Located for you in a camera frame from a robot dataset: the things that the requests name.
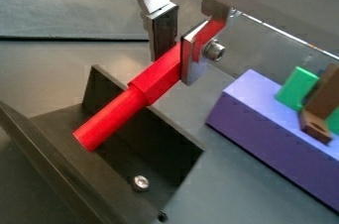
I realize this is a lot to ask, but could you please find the black slotted holder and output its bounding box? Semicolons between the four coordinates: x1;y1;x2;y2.
0;65;204;224

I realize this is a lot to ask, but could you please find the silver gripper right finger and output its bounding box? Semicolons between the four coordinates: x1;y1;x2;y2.
180;0;239;85

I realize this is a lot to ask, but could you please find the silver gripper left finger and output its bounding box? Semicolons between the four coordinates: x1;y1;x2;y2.
136;0;179;61

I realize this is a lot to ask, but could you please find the purple base board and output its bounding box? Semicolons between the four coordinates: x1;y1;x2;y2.
207;70;339;211

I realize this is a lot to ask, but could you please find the green U-shaped block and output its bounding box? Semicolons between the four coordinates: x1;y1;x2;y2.
275;66;339;135

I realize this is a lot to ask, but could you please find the brown T-shaped block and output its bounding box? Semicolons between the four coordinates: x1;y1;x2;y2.
298;63;339;144

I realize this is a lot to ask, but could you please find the red peg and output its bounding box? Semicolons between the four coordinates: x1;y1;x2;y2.
74;41;182;151

